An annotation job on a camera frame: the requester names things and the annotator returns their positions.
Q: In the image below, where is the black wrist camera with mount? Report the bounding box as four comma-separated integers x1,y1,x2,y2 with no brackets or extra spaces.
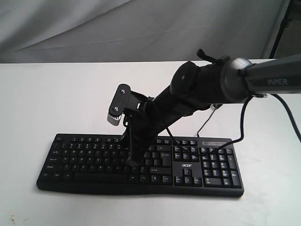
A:
107,84,153,127

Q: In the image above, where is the black tripod stand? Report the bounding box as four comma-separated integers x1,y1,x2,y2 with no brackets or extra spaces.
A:
266,0,294,59

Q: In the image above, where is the grey backdrop cloth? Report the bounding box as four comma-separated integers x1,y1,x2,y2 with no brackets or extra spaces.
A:
0,0,289,63

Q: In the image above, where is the black camera cable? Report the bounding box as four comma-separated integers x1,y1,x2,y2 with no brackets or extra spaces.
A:
145,94,252,151

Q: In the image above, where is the black acer keyboard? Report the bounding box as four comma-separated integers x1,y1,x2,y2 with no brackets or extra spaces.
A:
37,134,244,197

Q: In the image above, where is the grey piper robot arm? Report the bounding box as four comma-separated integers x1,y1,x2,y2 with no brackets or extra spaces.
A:
119,55,301,166

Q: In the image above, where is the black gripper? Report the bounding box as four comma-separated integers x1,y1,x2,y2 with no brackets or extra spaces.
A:
120,98,179,167

